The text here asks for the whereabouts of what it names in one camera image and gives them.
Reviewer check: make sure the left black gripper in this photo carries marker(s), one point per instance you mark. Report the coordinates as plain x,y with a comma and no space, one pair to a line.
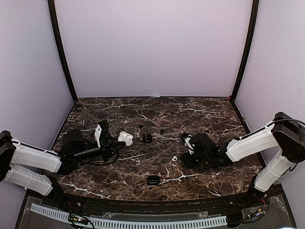
106,149

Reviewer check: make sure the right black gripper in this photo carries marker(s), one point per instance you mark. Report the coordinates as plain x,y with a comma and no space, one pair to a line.
188,162

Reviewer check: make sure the white earbud charging case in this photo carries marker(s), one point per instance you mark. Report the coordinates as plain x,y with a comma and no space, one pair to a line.
126,138

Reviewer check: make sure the black charging case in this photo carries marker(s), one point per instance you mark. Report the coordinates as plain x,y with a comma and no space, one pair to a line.
153,180
147,138

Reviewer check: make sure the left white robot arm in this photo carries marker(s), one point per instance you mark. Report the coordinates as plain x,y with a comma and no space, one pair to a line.
17,158

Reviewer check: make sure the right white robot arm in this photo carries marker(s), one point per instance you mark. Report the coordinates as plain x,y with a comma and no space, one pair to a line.
283,132

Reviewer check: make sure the black closed charging case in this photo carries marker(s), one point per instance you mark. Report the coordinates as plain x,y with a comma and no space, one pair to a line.
153,180

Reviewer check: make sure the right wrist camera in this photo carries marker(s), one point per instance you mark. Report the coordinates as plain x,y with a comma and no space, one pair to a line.
188,144

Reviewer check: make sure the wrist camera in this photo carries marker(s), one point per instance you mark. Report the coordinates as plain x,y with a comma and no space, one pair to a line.
98,135
188,144

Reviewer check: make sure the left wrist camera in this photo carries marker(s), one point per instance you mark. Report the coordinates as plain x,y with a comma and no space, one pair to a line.
98,135

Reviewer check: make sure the white slotted cable duct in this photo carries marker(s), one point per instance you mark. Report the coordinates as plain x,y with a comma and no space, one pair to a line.
96,223

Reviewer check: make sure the black front frame rail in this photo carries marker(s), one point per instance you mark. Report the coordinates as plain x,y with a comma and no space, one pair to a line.
271,212

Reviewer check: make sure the left black frame post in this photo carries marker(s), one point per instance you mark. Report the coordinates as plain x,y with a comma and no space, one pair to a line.
60,49

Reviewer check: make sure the black frame post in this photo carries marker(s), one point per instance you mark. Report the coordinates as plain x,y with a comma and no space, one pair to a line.
247,48
60,49

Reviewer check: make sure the right black frame post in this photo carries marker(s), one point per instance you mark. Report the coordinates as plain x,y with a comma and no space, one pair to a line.
247,48

